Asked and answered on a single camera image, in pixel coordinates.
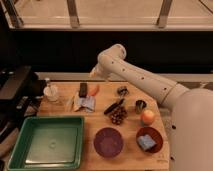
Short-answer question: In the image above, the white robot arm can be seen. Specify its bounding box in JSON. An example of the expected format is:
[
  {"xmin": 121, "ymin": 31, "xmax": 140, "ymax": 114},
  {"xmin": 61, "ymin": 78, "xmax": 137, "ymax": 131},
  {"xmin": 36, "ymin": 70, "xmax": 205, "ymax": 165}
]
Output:
[{"xmin": 90, "ymin": 44, "xmax": 213, "ymax": 171}]

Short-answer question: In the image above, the blue sponge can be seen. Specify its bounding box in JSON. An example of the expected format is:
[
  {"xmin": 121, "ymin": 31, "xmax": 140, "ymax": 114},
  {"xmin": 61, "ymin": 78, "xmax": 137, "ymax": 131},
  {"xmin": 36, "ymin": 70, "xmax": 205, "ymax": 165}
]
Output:
[{"xmin": 137, "ymin": 135, "xmax": 156, "ymax": 151}]

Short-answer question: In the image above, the blue grey cloth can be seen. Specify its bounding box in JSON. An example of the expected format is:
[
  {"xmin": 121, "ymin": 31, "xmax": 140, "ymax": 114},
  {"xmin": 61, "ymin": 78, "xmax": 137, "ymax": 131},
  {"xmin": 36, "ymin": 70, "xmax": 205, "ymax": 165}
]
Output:
[{"xmin": 73, "ymin": 96, "xmax": 96, "ymax": 112}]

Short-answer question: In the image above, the black equipment on left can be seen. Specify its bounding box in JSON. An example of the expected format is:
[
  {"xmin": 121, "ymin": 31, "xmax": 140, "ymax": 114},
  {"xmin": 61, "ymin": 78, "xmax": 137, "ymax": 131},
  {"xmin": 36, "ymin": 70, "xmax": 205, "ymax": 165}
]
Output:
[{"xmin": 0, "ymin": 66, "xmax": 46, "ymax": 143}]

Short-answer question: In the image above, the black eraser block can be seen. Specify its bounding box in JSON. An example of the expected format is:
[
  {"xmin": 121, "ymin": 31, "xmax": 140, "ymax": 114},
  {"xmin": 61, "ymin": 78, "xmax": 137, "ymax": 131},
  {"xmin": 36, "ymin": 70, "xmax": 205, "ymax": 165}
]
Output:
[{"xmin": 79, "ymin": 82, "xmax": 87, "ymax": 98}]

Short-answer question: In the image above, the black handled tool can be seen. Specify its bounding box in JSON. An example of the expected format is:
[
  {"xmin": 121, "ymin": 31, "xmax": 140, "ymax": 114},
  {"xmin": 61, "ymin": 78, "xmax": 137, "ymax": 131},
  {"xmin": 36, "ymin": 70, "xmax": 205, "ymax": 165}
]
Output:
[{"xmin": 104, "ymin": 98, "xmax": 124, "ymax": 115}]

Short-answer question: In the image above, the green plastic tray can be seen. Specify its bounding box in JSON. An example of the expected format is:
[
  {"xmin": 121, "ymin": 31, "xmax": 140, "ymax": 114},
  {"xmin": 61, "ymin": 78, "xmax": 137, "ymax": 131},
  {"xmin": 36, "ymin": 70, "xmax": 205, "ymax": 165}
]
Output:
[{"xmin": 7, "ymin": 116, "xmax": 84, "ymax": 171}]

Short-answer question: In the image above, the small dark metal cup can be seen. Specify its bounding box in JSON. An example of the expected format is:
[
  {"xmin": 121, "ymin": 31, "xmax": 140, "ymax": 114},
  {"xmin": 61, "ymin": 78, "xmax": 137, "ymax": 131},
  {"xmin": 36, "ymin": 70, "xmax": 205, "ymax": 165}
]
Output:
[{"xmin": 135, "ymin": 100, "xmax": 147, "ymax": 114}]

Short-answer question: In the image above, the bunch of dark grapes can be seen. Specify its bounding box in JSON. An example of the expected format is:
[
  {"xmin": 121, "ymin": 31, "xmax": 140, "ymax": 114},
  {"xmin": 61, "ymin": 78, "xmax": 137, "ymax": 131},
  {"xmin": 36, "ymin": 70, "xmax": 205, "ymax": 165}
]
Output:
[{"xmin": 109, "ymin": 106, "xmax": 127, "ymax": 125}]

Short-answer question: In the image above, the small black clip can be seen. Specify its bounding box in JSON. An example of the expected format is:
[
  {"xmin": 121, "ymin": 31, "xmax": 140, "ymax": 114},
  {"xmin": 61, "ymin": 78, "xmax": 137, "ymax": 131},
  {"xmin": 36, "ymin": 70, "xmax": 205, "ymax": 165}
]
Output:
[{"xmin": 117, "ymin": 86, "xmax": 129, "ymax": 96}]

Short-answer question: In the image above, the dark red bowl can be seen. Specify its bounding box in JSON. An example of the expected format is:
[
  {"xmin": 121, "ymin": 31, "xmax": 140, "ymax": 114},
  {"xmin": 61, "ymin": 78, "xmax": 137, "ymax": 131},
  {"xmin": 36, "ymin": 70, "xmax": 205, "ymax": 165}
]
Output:
[{"xmin": 136, "ymin": 127, "xmax": 163, "ymax": 153}]

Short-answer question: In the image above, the peach apple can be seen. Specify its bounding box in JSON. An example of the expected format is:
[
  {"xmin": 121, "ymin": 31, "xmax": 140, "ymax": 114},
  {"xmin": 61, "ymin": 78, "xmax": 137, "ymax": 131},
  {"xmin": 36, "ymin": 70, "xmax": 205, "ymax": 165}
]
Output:
[{"xmin": 141, "ymin": 110, "xmax": 155, "ymax": 125}]

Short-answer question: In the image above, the purple bowl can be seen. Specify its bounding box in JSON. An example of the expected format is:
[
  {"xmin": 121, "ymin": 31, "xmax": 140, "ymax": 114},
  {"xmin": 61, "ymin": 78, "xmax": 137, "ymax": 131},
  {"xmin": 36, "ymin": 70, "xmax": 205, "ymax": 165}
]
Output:
[{"xmin": 93, "ymin": 127, "xmax": 124, "ymax": 158}]

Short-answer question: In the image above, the wooden board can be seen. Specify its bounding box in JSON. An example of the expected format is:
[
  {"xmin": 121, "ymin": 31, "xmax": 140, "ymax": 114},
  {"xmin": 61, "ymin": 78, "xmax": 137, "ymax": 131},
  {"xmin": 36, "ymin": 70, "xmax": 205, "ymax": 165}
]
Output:
[{"xmin": 38, "ymin": 82, "xmax": 169, "ymax": 171}]

